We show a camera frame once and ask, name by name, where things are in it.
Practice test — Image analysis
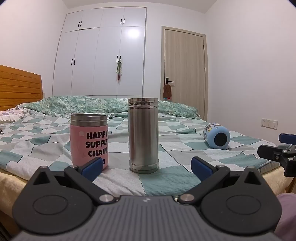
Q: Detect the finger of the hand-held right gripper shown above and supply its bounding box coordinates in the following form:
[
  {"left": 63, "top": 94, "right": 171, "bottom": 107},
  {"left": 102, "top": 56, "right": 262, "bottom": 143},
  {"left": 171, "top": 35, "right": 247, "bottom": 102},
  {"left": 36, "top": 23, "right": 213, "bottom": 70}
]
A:
[
  {"left": 257, "top": 144, "right": 296, "bottom": 177},
  {"left": 278, "top": 133, "right": 296, "bottom": 144}
]

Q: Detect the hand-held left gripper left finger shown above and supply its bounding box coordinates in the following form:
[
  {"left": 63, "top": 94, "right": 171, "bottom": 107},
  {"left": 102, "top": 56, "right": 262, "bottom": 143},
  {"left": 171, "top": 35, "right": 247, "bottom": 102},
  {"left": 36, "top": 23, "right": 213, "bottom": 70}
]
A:
[{"left": 27, "top": 157, "right": 115, "bottom": 203}]

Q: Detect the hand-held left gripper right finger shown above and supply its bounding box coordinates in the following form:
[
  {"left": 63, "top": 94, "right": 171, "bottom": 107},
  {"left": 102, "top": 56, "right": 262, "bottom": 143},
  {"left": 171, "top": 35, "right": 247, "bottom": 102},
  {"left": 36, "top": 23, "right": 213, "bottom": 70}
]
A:
[{"left": 178, "top": 157, "right": 268, "bottom": 205}]

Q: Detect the light blue patterned bottle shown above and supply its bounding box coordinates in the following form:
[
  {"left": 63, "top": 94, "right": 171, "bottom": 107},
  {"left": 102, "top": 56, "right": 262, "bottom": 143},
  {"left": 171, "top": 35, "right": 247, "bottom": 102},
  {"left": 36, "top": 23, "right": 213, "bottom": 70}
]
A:
[{"left": 203, "top": 123, "right": 231, "bottom": 149}]

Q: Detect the pink lettered steel cup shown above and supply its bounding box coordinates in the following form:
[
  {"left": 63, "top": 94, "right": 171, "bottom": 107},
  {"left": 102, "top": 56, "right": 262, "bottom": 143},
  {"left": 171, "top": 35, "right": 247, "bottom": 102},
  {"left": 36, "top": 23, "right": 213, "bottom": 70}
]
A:
[{"left": 70, "top": 113, "right": 109, "bottom": 171}]

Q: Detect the tall stainless steel cup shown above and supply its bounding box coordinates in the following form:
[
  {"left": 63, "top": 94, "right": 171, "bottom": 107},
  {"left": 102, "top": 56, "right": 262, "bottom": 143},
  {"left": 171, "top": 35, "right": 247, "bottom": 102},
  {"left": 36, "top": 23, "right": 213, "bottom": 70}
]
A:
[{"left": 128, "top": 98, "right": 160, "bottom": 174}]

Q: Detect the checked green white blanket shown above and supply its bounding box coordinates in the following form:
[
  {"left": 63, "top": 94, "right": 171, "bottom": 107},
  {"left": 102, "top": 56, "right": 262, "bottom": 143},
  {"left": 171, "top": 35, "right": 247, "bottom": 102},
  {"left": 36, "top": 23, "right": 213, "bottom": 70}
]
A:
[{"left": 0, "top": 112, "right": 284, "bottom": 197}]

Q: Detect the green floral quilt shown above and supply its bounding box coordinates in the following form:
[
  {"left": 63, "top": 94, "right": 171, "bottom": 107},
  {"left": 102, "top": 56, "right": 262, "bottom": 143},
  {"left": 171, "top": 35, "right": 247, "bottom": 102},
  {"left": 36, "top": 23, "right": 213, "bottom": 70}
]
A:
[{"left": 23, "top": 95, "right": 200, "bottom": 119}]

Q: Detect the person's pink clothing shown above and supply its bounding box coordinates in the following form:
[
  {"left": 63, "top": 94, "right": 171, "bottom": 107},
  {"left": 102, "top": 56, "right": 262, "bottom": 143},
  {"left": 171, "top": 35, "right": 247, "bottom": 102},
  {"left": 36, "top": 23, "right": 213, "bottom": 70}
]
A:
[{"left": 275, "top": 193, "right": 296, "bottom": 241}]

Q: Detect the beige bed sheet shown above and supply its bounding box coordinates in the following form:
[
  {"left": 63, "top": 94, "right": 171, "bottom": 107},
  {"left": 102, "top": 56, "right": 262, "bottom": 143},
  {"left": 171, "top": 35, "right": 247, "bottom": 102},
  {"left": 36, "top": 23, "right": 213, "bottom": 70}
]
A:
[{"left": 0, "top": 166, "right": 30, "bottom": 224}]

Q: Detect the light wooden door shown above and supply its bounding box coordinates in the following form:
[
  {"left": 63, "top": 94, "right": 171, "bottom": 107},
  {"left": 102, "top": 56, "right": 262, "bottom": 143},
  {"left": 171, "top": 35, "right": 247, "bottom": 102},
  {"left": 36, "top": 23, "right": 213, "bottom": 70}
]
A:
[{"left": 161, "top": 25, "right": 209, "bottom": 121}]

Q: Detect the white floral pillow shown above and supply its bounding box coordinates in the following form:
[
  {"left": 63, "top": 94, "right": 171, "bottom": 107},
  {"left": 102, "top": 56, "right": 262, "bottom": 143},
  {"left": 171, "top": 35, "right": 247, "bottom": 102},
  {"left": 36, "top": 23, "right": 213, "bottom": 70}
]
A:
[{"left": 0, "top": 107, "right": 30, "bottom": 123}]

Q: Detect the green hanging charm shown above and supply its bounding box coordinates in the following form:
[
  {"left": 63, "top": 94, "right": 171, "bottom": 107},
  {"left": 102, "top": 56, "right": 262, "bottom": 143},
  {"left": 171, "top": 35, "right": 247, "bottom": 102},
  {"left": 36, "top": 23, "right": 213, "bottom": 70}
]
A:
[{"left": 115, "top": 58, "right": 123, "bottom": 82}]

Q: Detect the wooden headboard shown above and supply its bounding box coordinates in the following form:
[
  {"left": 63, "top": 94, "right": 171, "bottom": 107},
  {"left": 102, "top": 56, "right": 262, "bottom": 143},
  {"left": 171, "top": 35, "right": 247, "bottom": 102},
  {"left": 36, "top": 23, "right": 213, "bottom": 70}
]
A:
[{"left": 0, "top": 65, "right": 43, "bottom": 112}]

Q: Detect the white wardrobe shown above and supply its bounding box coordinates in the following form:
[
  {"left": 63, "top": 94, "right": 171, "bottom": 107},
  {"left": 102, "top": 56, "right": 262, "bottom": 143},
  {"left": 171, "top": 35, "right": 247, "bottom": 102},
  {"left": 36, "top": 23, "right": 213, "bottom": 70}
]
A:
[{"left": 52, "top": 7, "right": 147, "bottom": 98}]

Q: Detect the white wall socket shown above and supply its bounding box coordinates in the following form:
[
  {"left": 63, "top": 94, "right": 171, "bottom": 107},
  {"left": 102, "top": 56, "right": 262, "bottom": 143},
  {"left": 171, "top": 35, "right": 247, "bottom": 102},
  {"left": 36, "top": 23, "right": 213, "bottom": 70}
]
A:
[{"left": 261, "top": 118, "right": 279, "bottom": 129}]

